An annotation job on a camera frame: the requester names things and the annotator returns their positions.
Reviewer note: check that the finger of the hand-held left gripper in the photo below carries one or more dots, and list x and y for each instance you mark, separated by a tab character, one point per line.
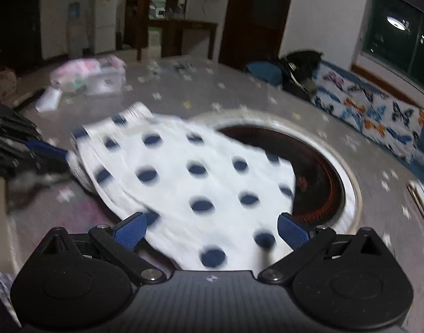
52	168
47	150

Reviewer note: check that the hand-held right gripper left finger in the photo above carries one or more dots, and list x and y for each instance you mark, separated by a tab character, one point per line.
130	232

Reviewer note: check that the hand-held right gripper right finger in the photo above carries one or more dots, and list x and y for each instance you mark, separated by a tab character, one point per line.
295	232

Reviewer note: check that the white polka dot pants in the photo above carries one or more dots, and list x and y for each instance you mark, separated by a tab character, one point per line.
184	173

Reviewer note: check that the pile of pink folded clothes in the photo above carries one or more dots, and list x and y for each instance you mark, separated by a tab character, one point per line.
88	74

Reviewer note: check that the white small packet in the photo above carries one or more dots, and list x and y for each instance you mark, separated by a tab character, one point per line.
48	100

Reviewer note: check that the floral fabric bag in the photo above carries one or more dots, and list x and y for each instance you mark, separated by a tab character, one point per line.
2	88

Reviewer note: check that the round table heater recess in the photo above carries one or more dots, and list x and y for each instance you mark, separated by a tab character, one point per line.
319	184

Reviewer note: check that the dark double door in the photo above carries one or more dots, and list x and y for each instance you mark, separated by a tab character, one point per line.
19	27

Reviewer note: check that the white water dispenser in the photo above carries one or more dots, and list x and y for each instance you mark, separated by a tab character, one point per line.
75	31

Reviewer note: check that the striped folded cloth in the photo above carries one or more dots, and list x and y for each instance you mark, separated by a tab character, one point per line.
423	201

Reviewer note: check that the light patterned cloth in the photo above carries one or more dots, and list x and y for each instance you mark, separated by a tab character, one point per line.
2	295

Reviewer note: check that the white refrigerator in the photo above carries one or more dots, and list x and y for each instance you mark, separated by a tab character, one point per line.
105	20

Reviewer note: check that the butterfly print cushion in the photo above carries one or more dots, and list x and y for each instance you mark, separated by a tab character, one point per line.
371	111

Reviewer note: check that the black bag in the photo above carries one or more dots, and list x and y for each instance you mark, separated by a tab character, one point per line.
298	73

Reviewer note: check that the blue round cushion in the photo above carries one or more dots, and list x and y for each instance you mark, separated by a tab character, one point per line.
264	72

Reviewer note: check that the dark wooden table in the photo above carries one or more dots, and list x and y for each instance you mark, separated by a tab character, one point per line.
184	29

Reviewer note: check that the dark window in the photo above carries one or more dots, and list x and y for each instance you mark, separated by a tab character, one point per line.
399	41

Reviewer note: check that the brown wooden door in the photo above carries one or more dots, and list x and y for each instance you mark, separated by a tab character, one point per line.
253	17

